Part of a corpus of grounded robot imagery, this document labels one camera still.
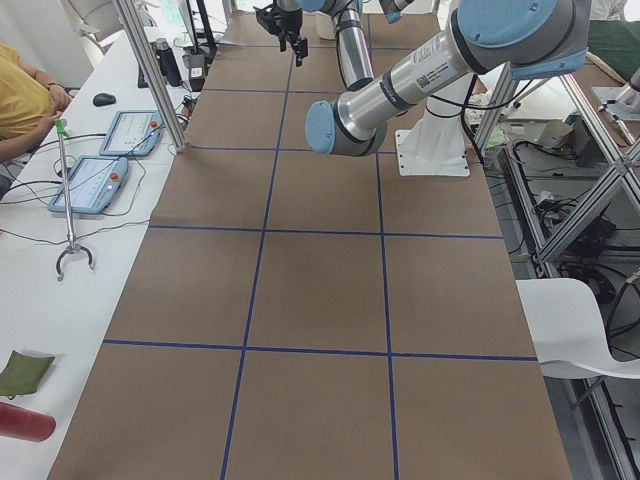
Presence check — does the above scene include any metal grabber tool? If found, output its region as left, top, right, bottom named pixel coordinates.
left=55, top=119, right=95, bottom=282

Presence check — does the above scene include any far grey teach pendant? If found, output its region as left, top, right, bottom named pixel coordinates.
left=99, top=110, right=164, bottom=157

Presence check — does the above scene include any aluminium frame post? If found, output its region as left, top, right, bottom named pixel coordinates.
left=113, top=0, right=187, bottom=153

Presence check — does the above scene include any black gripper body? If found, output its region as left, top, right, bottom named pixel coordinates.
left=254, top=0, right=303, bottom=36

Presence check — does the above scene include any brown table mat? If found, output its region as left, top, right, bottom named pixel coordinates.
left=50, top=13, right=571, bottom=479

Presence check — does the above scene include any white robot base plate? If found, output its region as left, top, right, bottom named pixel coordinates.
left=394, top=75, right=472, bottom=177

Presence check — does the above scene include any white chair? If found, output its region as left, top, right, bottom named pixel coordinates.
left=516, top=278, right=639, bottom=380

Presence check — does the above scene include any black computer mouse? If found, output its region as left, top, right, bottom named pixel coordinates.
left=92, top=93, right=117, bottom=107

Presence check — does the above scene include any person in yellow shirt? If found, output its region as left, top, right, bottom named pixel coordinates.
left=0, top=41, right=74, bottom=201

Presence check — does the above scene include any green bean bag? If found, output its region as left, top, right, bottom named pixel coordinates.
left=0, top=351, right=55, bottom=399

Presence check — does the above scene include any red cylinder bottle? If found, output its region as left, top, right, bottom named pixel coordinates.
left=1, top=402, right=56, bottom=442

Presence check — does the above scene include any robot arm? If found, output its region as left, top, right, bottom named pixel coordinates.
left=254, top=0, right=373, bottom=91
left=305, top=0, right=591, bottom=157

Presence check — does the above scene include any black water bottle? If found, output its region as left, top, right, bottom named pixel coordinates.
left=155, top=37, right=182, bottom=87

